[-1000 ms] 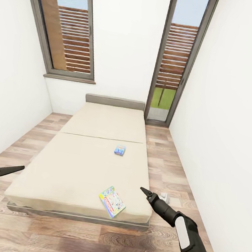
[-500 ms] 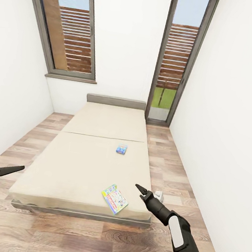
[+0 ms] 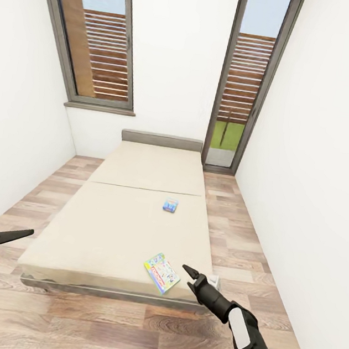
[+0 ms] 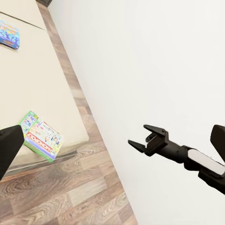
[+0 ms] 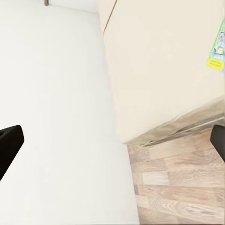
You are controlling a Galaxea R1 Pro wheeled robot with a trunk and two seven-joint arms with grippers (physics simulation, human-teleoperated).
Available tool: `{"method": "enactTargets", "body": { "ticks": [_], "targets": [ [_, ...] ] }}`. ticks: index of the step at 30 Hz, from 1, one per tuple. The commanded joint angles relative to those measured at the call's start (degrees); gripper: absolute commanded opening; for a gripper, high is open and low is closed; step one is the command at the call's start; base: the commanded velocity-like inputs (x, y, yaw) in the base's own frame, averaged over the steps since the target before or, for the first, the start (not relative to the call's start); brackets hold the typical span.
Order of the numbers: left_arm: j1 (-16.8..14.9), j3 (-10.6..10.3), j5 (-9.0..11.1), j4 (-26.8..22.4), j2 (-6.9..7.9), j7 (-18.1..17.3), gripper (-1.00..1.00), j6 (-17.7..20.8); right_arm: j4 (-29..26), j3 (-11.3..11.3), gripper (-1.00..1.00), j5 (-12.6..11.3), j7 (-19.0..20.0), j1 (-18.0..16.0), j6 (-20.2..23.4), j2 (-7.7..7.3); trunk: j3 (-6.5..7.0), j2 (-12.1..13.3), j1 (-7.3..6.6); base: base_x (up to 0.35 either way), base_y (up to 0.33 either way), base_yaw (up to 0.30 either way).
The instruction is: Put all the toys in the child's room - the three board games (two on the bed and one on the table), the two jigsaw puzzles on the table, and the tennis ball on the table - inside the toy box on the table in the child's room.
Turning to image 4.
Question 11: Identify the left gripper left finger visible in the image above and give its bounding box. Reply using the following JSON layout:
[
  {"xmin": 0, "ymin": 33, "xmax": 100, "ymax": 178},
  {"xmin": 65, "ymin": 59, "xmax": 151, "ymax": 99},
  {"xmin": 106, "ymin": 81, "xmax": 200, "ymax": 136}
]
[{"xmin": 0, "ymin": 124, "xmax": 24, "ymax": 180}]

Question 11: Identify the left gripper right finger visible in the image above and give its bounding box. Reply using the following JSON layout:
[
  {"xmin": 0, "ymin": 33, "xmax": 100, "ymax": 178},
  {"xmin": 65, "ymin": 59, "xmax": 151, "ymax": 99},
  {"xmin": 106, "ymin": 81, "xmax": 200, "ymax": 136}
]
[{"xmin": 210, "ymin": 124, "xmax": 225, "ymax": 162}]

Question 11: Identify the board game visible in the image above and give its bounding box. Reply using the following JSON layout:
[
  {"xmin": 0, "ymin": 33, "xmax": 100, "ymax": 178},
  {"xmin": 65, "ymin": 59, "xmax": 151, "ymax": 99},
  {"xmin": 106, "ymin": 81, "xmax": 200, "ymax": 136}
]
[
  {"xmin": 19, "ymin": 111, "xmax": 65, "ymax": 162},
  {"xmin": 0, "ymin": 19, "xmax": 20, "ymax": 49}
]

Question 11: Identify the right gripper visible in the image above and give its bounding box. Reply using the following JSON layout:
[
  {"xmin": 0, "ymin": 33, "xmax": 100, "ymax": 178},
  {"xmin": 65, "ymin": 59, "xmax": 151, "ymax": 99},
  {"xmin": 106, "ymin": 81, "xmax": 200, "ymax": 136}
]
[{"xmin": 128, "ymin": 124, "xmax": 179, "ymax": 160}]

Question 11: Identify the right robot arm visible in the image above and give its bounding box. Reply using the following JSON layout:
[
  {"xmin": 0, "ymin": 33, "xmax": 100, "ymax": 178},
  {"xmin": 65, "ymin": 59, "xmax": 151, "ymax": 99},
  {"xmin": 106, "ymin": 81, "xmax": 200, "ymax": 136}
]
[{"xmin": 128, "ymin": 124, "xmax": 225, "ymax": 194}]

